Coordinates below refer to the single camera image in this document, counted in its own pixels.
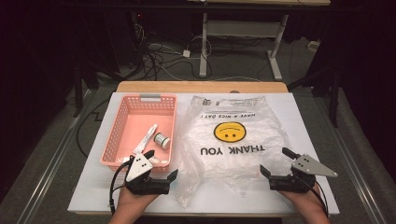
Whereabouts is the white table board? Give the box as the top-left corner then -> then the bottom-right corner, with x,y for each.
67,91 -> 341,217

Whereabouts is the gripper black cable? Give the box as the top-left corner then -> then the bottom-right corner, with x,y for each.
107,158 -> 135,217
298,175 -> 330,217

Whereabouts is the wooden table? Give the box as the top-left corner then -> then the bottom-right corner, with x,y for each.
116,80 -> 290,94

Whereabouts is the white squeeze tube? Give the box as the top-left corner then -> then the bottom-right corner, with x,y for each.
133,123 -> 160,155

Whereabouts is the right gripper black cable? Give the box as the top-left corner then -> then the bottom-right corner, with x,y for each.
298,175 -> 330,217

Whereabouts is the black floor cable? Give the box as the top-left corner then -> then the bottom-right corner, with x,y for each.
76,98 -> 110,159

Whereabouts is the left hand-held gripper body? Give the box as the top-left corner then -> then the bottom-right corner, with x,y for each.
124,152 -> 171,196

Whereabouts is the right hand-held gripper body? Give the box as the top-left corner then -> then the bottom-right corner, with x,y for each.
268,153 -> 339,194

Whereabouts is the white power strip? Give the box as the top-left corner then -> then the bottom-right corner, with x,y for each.
307,39 -> 322,53

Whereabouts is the pink perforated plastic basket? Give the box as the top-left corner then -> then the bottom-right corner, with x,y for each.
100,92 -> 178,174

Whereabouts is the tangle of floor cables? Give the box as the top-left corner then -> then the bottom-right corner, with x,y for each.
132,22 -> 216,82

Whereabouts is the person's right hand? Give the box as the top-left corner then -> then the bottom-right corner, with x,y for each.
278,182 -> 327,217

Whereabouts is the white metal desk frame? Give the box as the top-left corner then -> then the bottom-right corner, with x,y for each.
186,0 -> 332,82

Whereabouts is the black stand leg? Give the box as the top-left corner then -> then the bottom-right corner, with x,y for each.
329,69 -> 341,129
72,59 -> 86,119

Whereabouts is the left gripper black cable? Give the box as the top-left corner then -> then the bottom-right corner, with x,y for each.
107,158 -> 135,217

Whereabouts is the clear smiley plastic bag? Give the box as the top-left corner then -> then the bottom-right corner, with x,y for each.
174,94 -> 294,209

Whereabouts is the person's left hand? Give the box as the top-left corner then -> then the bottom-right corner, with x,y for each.
116,186 -> 161,219

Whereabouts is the metal floor rail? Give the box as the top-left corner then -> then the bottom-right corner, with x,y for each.
17,89 -> 96,224
313,92 -> 389,224

